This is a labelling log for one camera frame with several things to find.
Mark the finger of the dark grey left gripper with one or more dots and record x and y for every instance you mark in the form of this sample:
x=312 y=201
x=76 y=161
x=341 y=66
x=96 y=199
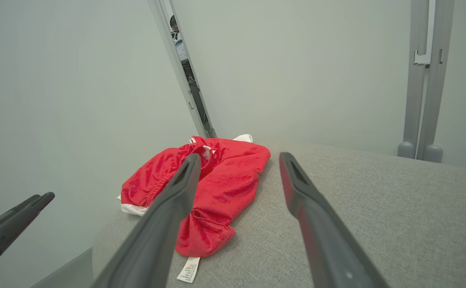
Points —
x=16 y=228
x=0 y=218

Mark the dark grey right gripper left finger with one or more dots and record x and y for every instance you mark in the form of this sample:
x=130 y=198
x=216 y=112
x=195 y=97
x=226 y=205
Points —
x=156 y=232

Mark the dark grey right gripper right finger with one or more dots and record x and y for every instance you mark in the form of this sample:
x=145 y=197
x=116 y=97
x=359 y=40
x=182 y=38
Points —
x=320 y=232

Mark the red basketball jersey white sleeves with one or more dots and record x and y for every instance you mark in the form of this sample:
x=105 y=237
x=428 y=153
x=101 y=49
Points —
x=228 y=184

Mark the person with dark hair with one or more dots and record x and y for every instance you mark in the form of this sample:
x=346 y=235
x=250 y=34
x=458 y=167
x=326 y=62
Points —
x=173 y=23

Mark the grey wall panel frame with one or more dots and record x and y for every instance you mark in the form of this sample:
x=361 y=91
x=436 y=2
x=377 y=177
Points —
x=178 y=68

